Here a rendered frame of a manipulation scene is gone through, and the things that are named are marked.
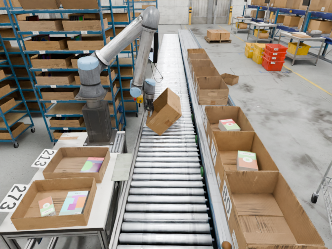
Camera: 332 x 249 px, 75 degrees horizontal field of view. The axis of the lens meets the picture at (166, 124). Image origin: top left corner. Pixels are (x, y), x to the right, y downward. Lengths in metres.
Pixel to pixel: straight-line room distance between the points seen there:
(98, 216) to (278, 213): 0.98
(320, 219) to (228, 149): 1.36
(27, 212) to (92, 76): 0.97
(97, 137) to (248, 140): 1.21
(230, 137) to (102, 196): 0.94
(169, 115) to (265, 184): 0.95
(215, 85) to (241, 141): 1.16
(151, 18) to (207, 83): 1.20
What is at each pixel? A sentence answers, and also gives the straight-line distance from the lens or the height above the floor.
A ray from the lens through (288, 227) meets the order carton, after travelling 1.29.
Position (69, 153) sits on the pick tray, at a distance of 1.87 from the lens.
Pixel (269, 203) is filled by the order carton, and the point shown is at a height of 0.89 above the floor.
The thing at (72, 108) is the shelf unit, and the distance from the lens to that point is 3.22.
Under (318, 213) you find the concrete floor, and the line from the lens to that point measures 2.74.
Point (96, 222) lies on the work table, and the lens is 1.40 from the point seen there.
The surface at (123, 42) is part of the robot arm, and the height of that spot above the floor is 1.54.
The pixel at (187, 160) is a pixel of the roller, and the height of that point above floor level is 0.74.
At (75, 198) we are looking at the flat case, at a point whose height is 0.78.
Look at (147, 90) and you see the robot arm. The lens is 1.93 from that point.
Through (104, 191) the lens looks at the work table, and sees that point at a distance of 1.53.
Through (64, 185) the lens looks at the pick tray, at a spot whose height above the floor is 0.79.
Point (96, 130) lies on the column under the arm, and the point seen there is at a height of 0.88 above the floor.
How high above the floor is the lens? 1.84
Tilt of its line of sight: 31 degrees down
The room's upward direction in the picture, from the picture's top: 1 degrees counter-clockwise
